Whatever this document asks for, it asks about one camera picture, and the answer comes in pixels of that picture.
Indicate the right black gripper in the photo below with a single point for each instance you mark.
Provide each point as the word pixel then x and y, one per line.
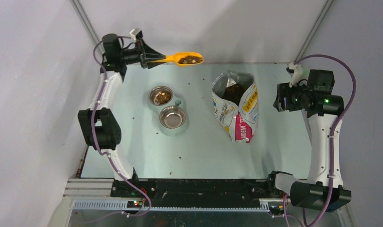
pixel 284 91

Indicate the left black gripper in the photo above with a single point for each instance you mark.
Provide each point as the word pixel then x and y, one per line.
pixel 148 54

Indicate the yellow plastic scoop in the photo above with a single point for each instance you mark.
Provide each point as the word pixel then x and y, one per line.
pixel 174 58

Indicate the pet food bag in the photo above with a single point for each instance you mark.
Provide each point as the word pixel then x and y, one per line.
pixel 239 122

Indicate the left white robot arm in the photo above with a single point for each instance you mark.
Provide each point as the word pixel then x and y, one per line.
pixel 98 124

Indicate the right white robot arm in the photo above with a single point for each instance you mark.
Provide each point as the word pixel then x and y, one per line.
pixel 323 189

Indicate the kibble in scoop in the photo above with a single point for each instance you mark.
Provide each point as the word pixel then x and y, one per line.
pixel 190 59

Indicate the far steel bowl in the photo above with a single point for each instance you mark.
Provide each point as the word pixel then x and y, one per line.
pixel 157 89

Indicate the steel bowl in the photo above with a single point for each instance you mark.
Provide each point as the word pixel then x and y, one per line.
pixel 172 117
pixel 157 89

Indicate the kibble in far bowl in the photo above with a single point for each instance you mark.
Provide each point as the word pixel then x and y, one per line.
pixel 162 98

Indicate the brown kibble in bag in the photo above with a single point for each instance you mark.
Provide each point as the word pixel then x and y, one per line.
pixel 234 93

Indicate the near steel bowl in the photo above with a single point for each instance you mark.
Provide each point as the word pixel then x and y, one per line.
pixel 172 117

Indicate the mint double bowl stand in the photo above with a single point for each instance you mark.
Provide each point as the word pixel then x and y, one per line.
pixel 157 109

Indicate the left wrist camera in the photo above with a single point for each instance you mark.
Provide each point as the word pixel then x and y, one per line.
pixel 135 34

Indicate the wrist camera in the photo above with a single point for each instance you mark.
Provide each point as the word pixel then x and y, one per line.
pixel 135 34
pixel 298 72

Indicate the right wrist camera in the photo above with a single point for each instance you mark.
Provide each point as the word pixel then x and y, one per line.
pixel 298 72

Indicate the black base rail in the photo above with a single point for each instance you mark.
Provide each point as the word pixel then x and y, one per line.
pixel 198 193

